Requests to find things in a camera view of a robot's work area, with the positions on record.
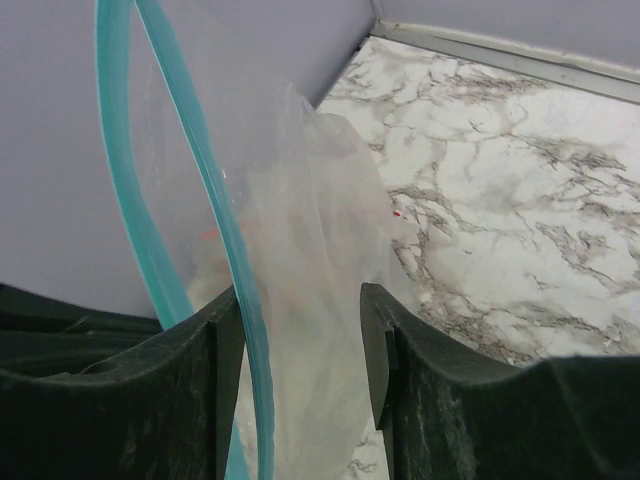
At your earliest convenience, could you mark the blue zip clear bag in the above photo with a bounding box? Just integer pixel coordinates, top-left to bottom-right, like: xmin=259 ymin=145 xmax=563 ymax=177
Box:
xmin=95 ymin=1 xmax=398 ymax=479

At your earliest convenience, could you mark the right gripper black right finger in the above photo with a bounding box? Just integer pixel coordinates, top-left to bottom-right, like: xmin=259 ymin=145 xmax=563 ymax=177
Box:
xmin=360 ymin=283 xmax=639 ymax=479

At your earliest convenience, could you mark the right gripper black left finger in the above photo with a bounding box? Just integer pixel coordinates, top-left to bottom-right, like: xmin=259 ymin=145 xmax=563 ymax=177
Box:
xmin=1 ymin=286 xmax=245 ymax=479

